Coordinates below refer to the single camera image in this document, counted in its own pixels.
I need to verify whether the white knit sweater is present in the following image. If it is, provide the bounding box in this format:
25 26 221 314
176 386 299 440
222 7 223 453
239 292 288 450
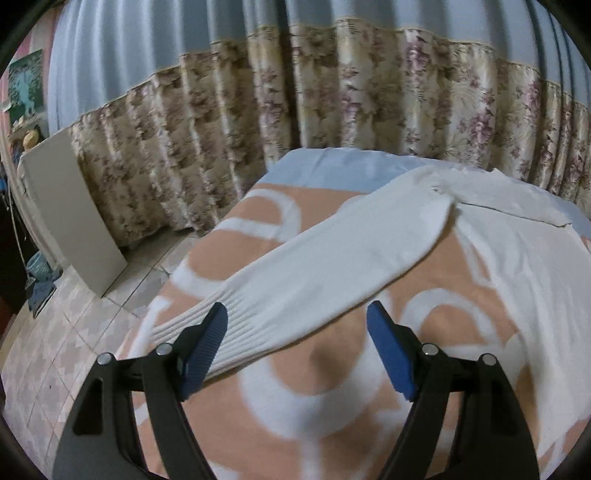
149 165 591 455

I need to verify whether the blue basket on floor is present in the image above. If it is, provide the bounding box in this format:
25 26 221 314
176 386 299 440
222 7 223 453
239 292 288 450
26 251 62 282

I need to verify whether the white leaning board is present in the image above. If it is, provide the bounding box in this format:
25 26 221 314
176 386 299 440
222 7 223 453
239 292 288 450
19 129 127 297

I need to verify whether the blue floral curtain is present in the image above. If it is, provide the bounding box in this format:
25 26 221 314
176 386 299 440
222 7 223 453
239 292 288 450
48 1 590 246

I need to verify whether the green wall picture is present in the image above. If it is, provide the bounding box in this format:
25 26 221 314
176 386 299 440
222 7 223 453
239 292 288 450
8 49 44 125

